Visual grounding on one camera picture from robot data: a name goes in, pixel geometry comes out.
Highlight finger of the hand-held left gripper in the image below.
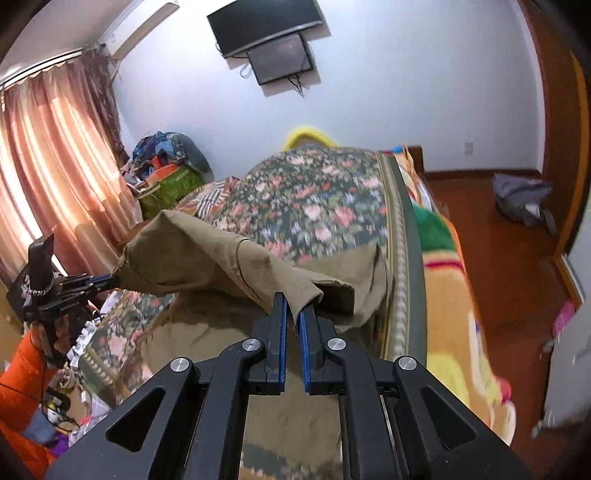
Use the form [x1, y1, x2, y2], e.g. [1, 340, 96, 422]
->
[65, 273, 119, 286]
[65, 280, 119, 301]

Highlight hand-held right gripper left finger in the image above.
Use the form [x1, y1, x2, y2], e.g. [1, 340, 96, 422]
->
[44, 292, 289, 480]

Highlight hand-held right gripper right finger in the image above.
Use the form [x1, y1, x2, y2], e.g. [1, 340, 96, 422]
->
[299, 307, 532, 480]

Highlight olive khaki pants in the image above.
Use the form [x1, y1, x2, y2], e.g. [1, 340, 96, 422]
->
[113, 210, 393, 462]

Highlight person's left forearm orange sleeve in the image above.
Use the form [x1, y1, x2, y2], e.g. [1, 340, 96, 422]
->
[0, 330, 62, 478]

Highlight person's left hand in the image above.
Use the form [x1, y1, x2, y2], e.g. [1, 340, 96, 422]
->
[30, 318, 71, 368]

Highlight pile of small clutter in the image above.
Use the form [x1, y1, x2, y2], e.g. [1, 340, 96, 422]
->
[41, 295, 118, 439]

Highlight green fabric storage box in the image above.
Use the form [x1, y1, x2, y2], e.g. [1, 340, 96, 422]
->
[139, 164, 206, 220]

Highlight pink shiny curtain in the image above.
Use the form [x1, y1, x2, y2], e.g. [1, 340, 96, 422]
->
[0, 55, 139, 287]

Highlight striped orange cloth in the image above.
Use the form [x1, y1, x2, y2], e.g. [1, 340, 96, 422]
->
[178, 178, 241, 217]

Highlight dark floral blanket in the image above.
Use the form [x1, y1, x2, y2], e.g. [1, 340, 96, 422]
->
[76, 145, 426, 480]

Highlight pile of clothes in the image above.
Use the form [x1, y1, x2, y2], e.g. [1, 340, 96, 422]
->
[121, 131, 213, 185]

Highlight bright cartoon printed blanket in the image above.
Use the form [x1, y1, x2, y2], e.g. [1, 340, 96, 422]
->
[379, 145, 518, 446]

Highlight dark patterned curtain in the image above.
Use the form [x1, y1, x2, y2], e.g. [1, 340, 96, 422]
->
[83, 46, 131, 167]

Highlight white air conditioner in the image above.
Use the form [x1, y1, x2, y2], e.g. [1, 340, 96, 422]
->
[99, 0, 180, 61]

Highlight pink object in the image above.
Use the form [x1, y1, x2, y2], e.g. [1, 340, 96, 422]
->
[551, 300, 576, 339]

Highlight grey bag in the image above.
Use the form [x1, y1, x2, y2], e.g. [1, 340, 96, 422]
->
[492, 172, 557, 236]

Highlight wooden wardrobe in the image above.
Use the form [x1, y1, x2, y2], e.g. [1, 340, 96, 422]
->
[517, 0, 587, 296]

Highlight yellow padded bed rail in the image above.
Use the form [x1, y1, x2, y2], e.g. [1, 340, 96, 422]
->
[283, 124, 340, 151]

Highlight wooden bed frame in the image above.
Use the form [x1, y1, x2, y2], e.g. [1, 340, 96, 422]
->
[406, 145, 426, 178]

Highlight curtain rail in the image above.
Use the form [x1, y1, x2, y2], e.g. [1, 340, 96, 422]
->
[0, 44, 100, 89]

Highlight small black wall monitor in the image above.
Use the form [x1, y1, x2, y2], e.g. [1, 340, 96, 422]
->
[246, 33, 315, 86]

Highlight black wall television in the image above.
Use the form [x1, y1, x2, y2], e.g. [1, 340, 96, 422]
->
[207, 0, 333, 59]

